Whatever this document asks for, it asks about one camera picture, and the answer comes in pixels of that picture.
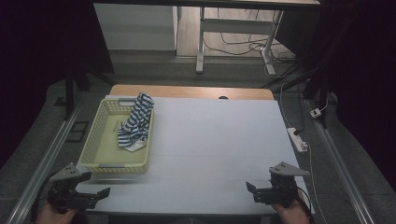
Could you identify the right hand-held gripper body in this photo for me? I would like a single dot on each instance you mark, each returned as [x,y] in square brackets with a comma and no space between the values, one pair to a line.
[283,189]

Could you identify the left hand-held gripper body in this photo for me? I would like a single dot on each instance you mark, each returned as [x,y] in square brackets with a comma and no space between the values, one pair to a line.
[67,189]

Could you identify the yellow plastic basket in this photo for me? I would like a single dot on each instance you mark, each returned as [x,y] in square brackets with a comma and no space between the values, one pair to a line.
[106,155]

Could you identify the blue white striped cloth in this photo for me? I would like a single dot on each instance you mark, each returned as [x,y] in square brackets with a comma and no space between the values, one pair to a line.
[137,121]

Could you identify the person's right hand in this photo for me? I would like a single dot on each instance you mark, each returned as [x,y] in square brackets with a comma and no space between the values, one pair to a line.
[291,215]

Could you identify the person's left hand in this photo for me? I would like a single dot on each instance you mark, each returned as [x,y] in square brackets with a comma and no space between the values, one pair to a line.
[53,216]

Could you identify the white power strip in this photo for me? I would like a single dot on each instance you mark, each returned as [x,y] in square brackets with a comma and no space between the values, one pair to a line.
[297,140]

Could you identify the white table mat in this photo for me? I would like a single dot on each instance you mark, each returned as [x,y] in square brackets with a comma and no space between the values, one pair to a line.
[211,149]

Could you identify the small white adapter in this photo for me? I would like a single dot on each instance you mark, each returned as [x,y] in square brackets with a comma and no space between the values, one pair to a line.
[316,113]

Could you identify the black metal stand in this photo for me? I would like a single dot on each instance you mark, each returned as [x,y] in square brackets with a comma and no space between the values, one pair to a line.
[314,87]
[69,93]

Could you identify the white cabinet panel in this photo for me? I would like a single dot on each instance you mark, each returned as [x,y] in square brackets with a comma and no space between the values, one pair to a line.
[134,28]

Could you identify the aluminium rail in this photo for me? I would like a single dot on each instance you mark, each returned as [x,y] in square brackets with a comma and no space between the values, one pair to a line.
[339,168]
[43,168]

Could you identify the black floor frame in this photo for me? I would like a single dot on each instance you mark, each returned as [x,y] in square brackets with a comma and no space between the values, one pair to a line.
[77,132]

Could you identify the white desk frame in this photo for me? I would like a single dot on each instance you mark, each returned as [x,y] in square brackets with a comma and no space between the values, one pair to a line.
[236,25]

